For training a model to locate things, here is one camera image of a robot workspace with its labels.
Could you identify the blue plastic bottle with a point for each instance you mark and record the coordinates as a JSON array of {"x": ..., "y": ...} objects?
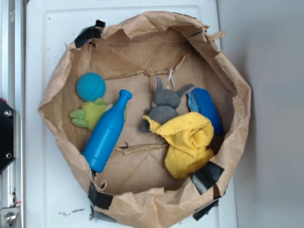
[{"x": 106, "y": 134}]

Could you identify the brown paper bag bin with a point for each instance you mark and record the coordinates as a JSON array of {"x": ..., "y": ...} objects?
[{"x": 135, "y": 189}]

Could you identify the grey plush bunny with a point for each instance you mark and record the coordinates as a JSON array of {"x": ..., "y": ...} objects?
[{"x": 165, "y": 102}]

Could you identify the yellow terry cloth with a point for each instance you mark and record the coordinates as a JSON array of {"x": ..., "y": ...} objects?
[{"x": 189, "y": 136}]

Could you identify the blue sponge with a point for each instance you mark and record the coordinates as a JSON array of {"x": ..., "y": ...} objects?
[{"x": 199, "y": 100}]

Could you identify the teal headed green plush toy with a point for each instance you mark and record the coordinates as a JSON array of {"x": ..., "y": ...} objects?
[{"x": 91, "y": 88}]

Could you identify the white plastic tray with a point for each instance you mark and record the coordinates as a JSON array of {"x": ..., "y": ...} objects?
[{"x": 53, "y": 197}]

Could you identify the black mounting plate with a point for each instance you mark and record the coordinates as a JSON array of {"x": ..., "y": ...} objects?
[{"x": 7, "y": 135}]

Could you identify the aluminium frame rail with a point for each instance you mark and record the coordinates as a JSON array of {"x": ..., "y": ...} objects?
[{"x": 12, "y": 89}]

